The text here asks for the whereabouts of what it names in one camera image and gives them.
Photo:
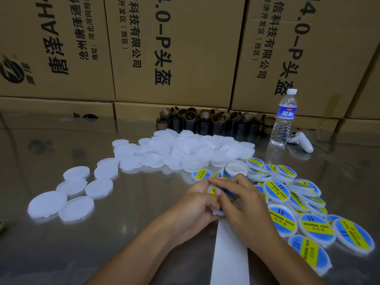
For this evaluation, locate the person's right hand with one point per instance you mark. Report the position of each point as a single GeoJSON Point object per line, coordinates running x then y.
{"type": "Point", "coordinates": [249, 210]}

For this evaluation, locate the person's left hand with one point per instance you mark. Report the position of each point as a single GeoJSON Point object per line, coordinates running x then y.
{"type": "Point", "coordinates": [190, 213]}

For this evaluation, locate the sticker roll with backing strip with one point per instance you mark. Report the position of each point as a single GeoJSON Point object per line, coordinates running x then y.
{"type": "Point", "coordinates": [230, 258]}

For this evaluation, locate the pile of white plastic lids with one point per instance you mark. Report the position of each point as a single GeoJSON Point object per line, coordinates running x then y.
{"type": "Point", "coordinates": [172, 150]}

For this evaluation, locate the person's left forearm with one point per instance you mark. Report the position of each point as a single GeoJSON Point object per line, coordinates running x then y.
{"type": "Point", "coordinates": [130, 264]}

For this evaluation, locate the person's right forearm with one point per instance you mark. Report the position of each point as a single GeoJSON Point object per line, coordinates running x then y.
{"type": "Point", "coordinates": [294, 264]}

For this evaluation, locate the white handheld controller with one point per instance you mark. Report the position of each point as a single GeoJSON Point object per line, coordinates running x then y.
{"type": "Point", "coordinates": [300, 141]}

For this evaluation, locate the row of dark cardboard tubes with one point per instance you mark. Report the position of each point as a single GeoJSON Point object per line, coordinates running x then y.
{"type": "Point", "coordinates": [202, 120]}

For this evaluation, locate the clear plastic water bottle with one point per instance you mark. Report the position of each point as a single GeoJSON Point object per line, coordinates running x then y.
{"type": "Point", "coordinates": [284, 118]}

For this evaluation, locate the stack of brown cardboard boxes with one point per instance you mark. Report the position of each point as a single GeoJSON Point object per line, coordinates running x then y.
{"type": "Point", "coordinates": [172, 50]}

